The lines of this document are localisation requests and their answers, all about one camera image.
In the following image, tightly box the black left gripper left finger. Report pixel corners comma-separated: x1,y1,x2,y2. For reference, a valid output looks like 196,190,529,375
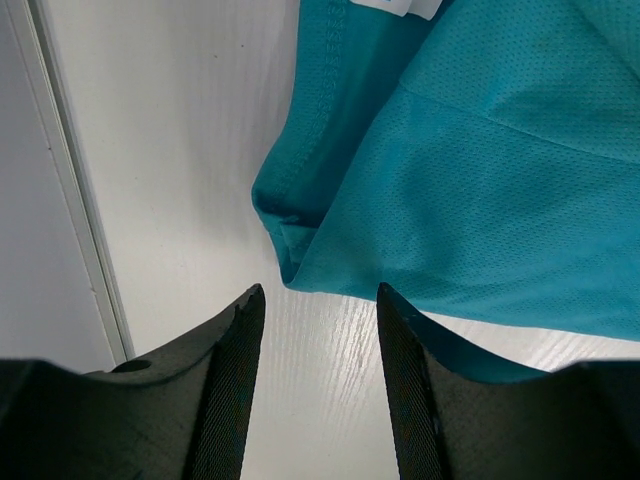
1,285,264,479

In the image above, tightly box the left aluminium frame post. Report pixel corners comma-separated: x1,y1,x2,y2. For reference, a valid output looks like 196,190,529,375
3,1,135,363

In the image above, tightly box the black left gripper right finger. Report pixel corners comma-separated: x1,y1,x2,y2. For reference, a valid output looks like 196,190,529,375
376,283,639,479

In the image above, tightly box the teal t shirt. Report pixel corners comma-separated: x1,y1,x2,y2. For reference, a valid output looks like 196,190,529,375
252,1,639,340

